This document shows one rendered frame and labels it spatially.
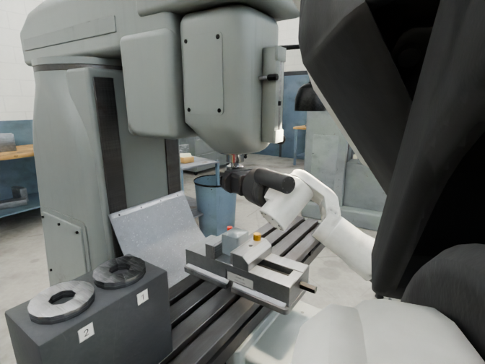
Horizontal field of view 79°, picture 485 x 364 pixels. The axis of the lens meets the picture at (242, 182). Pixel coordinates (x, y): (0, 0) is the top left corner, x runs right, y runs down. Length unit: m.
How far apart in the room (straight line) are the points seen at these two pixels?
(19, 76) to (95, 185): 4.06
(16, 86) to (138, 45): 4.17
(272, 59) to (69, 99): 0.61
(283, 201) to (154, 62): 0.46
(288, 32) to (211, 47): 7.42
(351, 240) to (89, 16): 0.89
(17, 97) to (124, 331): 4.52
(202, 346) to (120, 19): 0.81
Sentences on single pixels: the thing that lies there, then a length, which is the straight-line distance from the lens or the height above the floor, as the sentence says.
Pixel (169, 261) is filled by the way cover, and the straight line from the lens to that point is 1.06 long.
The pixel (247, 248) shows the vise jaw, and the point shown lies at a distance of 0.82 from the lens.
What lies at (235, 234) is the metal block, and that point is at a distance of 0.84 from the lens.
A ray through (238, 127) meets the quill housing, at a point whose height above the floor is 1.38.
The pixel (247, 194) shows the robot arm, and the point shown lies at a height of 1.23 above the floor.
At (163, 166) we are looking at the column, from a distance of 1.11.
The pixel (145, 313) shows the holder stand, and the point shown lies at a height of 1.07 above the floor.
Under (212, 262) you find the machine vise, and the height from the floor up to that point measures 1.00.
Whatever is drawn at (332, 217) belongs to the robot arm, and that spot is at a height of 1.22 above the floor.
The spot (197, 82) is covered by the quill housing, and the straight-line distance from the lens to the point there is 0.72.
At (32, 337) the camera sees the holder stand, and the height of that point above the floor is 1.13.
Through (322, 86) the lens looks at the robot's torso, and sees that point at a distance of 0.17.
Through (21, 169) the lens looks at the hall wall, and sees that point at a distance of 4.97.
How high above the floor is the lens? 1.43
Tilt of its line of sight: 15 degrees down
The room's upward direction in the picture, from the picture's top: straight up
